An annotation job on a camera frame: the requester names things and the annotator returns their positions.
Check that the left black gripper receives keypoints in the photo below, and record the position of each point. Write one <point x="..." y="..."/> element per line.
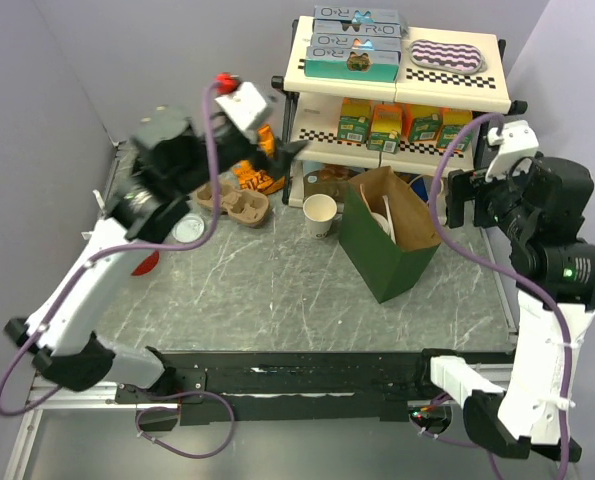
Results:
<point x="281" y="160"/>

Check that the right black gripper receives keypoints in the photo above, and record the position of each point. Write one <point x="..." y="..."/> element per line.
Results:
<point x="461" y="185"/>

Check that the brown paper bag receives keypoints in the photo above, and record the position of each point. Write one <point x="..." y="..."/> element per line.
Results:
<point x="412" y="220"/>

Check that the white paper coffee cup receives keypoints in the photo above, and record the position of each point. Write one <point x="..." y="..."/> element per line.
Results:
<point x="382" y="222"/>

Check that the brown cardboard cup carrier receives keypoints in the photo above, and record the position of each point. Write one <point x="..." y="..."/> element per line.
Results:
<point x="365" y="200"/>

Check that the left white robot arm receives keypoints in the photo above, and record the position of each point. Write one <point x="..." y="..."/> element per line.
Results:
<point x="172" y="161"/>

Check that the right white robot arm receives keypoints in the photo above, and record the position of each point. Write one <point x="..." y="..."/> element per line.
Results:
<point x="538" y="204"/>

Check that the orange kettle chips bag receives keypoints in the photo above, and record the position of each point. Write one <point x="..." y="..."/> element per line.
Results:
<point x="251" y="178"/>

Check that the blue snack bag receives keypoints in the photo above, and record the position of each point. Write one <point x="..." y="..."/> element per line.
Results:
<point x="419" y="187"/>

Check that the brown snack bag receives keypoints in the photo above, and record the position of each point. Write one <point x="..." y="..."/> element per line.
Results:
<point x="327" y="179"/>

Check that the green juice carton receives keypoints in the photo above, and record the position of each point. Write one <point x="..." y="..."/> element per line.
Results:
<point x="354" y="120"/>
<point x="422" y="122"/>
<point x="452" y="122"/>

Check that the cream three-tier shelf rack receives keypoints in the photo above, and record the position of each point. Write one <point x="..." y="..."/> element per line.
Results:
<point x="312" y="105"/>

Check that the teal front R&O box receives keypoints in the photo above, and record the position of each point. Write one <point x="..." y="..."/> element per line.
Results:
<point x="351" y="64"/>

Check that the dark green paper bag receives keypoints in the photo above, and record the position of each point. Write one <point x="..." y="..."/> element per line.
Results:
<point x="387" y="270"/>

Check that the purple wavy pattern pouch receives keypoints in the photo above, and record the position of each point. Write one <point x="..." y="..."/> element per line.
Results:
<point x="456" y="58"/>

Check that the grey back R&O box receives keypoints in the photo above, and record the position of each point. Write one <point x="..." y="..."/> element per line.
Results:
<point x="363" y="21"/>

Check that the red straw holder cup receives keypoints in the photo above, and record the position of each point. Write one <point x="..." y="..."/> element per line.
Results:
<point x="147" y="265"/>

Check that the aluminium rail frame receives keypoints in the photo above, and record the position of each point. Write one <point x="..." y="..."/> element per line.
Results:
<point x="72" y="390"/>

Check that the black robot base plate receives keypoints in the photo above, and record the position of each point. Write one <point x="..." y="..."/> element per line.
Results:
<point x="297" y="387"/>

